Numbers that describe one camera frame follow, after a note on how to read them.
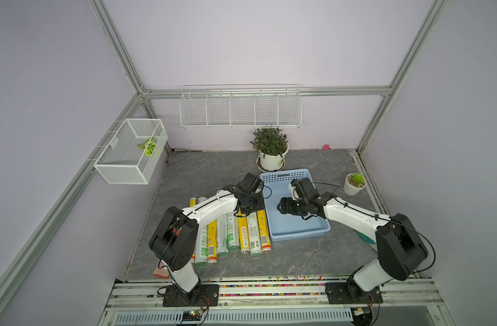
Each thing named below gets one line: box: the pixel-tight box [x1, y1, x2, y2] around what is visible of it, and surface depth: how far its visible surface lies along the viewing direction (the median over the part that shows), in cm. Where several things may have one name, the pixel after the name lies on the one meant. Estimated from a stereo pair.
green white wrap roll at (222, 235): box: [216, 214, 229, 257], surface depth 86 cm
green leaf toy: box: [137, 136, 157, 157], surface depth 84 cm
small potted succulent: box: [343, 172, 367, 196], surface depth 98 cm
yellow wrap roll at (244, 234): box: [237, 215, 251, 255], surface depth 86 cm
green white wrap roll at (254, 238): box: [246, 211, 263, 258], surface depth 86 cm
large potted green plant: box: [249, 127, 290, 172], surface depth 103 cm
